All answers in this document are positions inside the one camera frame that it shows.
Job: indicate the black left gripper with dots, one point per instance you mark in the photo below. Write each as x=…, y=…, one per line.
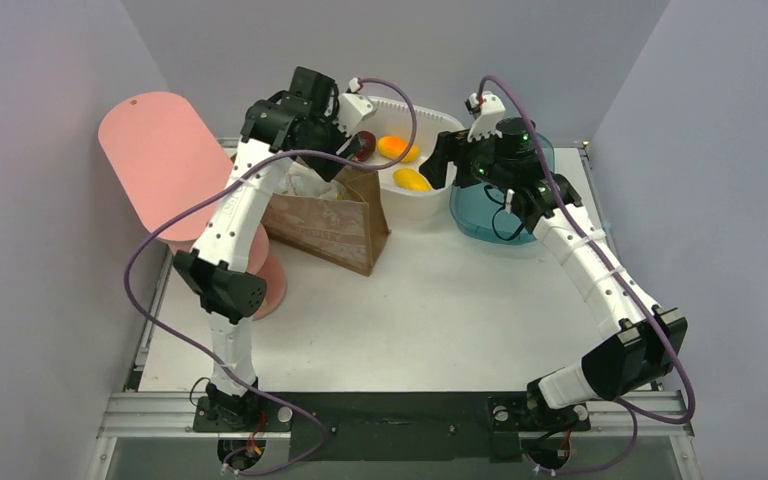
x=342, y=144

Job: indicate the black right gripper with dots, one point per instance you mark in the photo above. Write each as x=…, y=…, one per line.
x=453, y=148

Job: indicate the white plastic grocery bag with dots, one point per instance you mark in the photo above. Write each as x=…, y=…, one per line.
x=301, y=181

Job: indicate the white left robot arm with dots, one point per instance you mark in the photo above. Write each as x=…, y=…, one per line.
x=215, y=270

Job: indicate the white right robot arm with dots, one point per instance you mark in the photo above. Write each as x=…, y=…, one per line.
x=640, y=338

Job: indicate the brown paper grocery bag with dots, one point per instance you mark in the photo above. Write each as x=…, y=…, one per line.
x=349, y=233

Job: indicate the teal transparent plastic tub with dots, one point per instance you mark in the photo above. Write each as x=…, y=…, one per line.
x=491, y=214

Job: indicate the dark red plum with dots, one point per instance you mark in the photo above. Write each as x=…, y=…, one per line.
x=366, y=144

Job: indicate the orange yellow mango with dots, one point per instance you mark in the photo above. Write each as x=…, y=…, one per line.
x=393, y=147

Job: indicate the white plastic basket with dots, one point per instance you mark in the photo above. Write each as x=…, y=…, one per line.
x=405, y=193

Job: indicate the pink tiered shelf stand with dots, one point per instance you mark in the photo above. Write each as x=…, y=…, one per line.
x=167, y=160

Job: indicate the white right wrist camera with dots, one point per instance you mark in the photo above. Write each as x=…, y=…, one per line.
x=487, y=111

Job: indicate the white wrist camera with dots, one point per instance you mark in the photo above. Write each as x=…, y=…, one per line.
x=353, y=108
x=487, y=111

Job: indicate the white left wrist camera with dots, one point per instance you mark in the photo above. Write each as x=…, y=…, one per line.
x=353, y=108

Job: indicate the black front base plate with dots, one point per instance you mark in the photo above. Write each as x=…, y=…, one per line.
x=408, y=426

